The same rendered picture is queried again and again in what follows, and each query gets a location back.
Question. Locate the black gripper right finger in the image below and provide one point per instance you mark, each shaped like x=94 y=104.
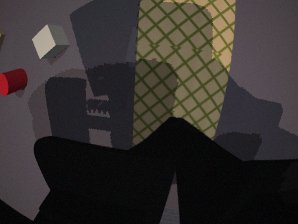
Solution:
x=213 y=185

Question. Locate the red cylinder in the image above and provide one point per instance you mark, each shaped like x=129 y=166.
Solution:
x=13 y=81

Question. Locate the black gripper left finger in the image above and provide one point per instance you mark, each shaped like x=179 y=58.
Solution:
x=138 y=178

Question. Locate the yellow crosshatched strip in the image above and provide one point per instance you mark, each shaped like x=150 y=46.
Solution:
x=183 y=61

